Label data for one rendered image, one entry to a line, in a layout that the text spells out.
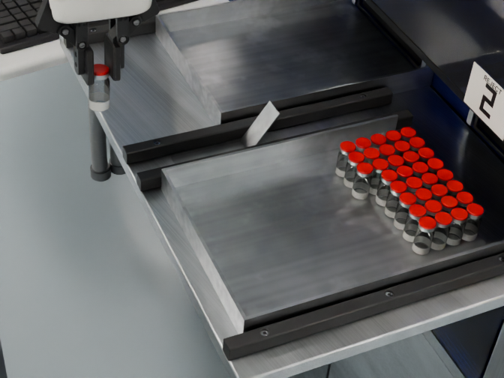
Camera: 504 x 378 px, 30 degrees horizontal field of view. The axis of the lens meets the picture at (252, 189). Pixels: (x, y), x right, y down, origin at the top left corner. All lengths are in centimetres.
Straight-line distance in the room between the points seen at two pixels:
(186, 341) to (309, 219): 103
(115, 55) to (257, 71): 48
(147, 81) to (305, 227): 36
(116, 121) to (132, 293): 100
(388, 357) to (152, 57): 63
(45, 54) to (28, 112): 121
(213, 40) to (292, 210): 39
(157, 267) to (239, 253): 120
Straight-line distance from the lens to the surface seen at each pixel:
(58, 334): 219
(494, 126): 118
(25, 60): 157
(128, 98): 135
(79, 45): 94
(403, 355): 156
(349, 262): 113
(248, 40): 147
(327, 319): 104
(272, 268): 111
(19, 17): 163
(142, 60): 142
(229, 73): 140
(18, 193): 252
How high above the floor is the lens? 169
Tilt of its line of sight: 42 degrees down
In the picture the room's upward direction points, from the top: 5 degrees clockwise
